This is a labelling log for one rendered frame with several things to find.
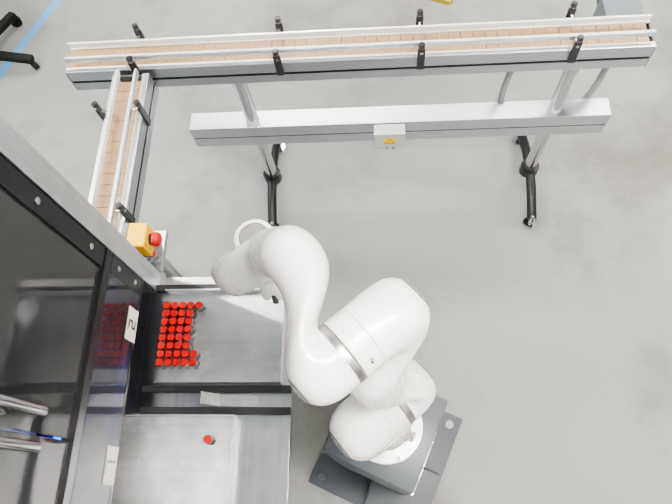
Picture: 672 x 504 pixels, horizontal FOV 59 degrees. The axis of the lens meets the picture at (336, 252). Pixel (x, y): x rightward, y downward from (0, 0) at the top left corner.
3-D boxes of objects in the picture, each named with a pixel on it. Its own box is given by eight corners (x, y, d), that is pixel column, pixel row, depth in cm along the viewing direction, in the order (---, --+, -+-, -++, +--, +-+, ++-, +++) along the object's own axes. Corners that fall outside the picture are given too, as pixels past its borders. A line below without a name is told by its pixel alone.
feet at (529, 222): (520, 230, 262) (527, 216, 249) (509, 134, 282) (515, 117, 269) (539, 229, 262) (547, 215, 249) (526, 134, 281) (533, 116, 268)
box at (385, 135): (374, 148, 232) (373, 135, 223) (373, 137, 234) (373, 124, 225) (404, 147, 231) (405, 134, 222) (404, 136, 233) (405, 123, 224)
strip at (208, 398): (205, 406, 156) (199, 402, 150) (206, 394, 157) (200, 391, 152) (258, 406, 155) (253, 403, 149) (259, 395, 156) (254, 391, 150)
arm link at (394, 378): (351, 406, 126) (408, 357, 129) (388, 451, 120) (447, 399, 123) (301, 318, 82) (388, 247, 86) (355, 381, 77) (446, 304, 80)
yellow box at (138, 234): (128, 256, 166) (117, 246, 159) (132, 233, 168) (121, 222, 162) (154, 256, 165) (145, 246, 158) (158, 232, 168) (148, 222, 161)
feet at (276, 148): (265, 235, 271) (259, 222, 259) (271, 143, 291) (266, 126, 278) (282, 235, 271) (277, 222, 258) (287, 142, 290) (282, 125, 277)
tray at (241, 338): (157, 384, 159) (152, 382, 156) (169, 293, 169) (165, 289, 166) (282, 384, 156) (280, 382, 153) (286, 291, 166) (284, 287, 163)
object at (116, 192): (134, 278, 176) (112, 258, 161) (84, 278, 177) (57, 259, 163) (163, 90, 202) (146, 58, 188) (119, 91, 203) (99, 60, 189)
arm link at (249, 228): (258, 289, 127) (292, 262, 129) (245, 266, 115) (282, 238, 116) (236, 261, 130) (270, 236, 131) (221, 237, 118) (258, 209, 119)
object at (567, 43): (76, 94, 205) (53, 63, 190) (84, 58, 211) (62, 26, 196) (646, 70, 190) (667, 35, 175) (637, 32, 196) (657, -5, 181)
